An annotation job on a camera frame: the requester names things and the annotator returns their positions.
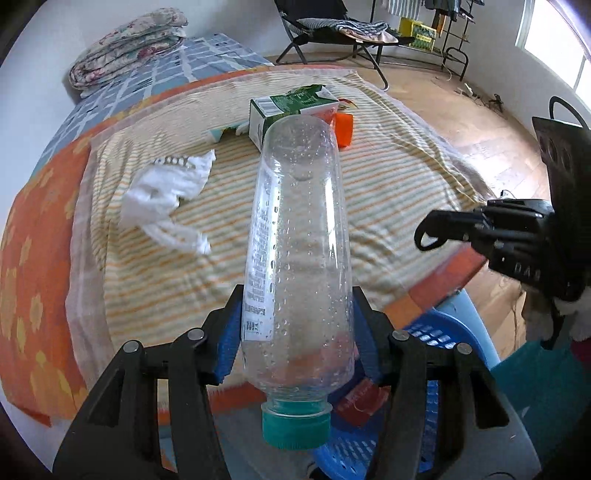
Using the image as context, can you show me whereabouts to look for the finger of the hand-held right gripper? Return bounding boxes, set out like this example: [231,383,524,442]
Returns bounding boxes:
[414,199,555,259]

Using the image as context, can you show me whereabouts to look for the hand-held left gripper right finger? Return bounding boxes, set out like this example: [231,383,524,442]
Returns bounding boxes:
[350,286,511,480]

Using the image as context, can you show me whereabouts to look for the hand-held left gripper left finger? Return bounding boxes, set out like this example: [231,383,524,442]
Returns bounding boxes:
[53,284,245,480]

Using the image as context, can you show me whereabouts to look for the blue plastic basket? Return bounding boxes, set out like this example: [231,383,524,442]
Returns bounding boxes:
[309,291,502,480]

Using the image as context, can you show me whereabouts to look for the clear plastic bottle green cap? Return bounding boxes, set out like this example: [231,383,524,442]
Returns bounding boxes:
[240,114,356,450]

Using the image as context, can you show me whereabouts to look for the white wet wipe packet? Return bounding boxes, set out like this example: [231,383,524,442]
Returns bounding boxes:
[210,121,253,142]

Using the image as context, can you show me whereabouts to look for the person's right hand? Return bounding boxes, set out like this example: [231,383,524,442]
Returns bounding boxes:
[522,284,591,343]

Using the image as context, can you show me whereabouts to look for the red packet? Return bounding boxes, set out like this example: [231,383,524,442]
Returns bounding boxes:
[335,381,391,428]

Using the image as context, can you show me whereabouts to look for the yellow striped blanket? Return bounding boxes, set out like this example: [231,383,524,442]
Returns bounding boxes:
[65,69,522,393]

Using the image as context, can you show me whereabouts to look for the orange plastic cup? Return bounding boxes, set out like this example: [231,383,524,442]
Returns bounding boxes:
[333,112,355,149]

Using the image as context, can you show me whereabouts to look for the crumpled white tissue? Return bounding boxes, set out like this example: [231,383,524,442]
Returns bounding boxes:
[119,150,218,256]

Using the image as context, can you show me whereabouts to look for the black drying rack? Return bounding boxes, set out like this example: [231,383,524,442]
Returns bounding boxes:
[369,0,478,79]

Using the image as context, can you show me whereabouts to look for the window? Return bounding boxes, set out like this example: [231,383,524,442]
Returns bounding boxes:
[515,0,591,90]

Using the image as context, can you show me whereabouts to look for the teal trousers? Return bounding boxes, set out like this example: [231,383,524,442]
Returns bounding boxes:
[492,342,591,480]

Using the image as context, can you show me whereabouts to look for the orange floral bedsheet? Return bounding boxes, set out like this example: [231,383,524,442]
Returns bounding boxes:
[0,65,490,428]

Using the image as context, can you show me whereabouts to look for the yellow and green box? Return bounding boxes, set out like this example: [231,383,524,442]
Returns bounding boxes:
[398,17,438,51]

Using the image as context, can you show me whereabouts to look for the green and white carton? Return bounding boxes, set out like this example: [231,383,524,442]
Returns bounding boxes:
[249,85,340,151]

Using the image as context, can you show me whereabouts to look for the striped hanging towel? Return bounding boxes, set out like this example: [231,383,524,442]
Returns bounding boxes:
[381,0,423,17]

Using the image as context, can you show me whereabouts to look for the striped cloth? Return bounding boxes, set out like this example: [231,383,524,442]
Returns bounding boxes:
[295,17,400,47]

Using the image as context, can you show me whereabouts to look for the black folding chair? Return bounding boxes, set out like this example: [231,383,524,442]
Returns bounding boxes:
[272,0,416,90]

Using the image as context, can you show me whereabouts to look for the blue checked bedsheet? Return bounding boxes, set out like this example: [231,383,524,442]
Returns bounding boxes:
[48,32,275,153]

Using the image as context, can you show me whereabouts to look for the folded floral quilt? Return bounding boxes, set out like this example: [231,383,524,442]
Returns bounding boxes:
[69,7,189,90]

